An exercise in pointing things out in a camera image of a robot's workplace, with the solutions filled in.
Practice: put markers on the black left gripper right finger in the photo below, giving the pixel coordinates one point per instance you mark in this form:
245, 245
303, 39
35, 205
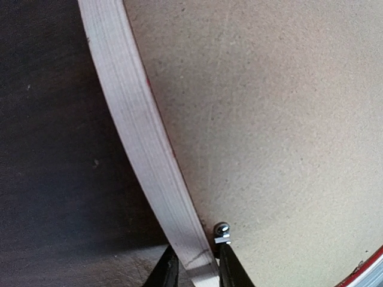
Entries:
231, 271

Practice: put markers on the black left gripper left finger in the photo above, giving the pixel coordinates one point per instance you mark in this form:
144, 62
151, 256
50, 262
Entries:
166, 271

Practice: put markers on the brown backing board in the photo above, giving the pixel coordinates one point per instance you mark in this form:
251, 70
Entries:
274, 112

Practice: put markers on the pink wooden picture frame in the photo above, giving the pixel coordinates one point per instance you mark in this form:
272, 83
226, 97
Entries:
142, 131

